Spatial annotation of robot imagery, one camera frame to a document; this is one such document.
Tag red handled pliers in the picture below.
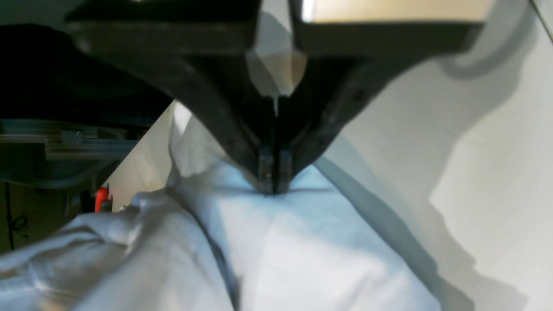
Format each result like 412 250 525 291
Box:
94 186 113 213

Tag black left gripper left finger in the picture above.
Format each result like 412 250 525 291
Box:
65 0 275 194

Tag white t-shirt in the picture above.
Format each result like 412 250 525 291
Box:
1 101 441 311

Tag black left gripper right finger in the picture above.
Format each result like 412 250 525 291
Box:
275 0 484 194

